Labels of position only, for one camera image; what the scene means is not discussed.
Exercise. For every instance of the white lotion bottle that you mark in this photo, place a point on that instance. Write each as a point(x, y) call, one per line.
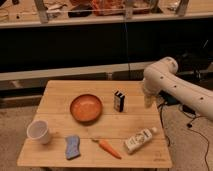
point(139, 139)

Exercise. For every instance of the orange object on shelf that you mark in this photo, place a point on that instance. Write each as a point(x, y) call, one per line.
point(107, 7)

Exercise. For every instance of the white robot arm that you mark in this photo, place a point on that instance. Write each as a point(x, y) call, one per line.
point(161, 76)

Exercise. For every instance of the orange bowl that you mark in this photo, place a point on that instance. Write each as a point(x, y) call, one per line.
point(86, 108)

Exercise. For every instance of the orange carrot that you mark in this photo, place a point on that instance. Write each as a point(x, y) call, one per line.
point(107, 147)

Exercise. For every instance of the black object on shelf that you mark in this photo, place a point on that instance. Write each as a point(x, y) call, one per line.
point(81, 10)

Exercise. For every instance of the blue sponge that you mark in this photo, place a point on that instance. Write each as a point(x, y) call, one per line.
point(72, 147)

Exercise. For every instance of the wooden folding table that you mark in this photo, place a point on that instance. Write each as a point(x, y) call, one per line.
point(112, 126)

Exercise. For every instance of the black and white eraser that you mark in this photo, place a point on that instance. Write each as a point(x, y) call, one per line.
point(119, 101)

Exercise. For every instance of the white plastic cup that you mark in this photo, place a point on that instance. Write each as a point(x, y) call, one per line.
point(39, 131)

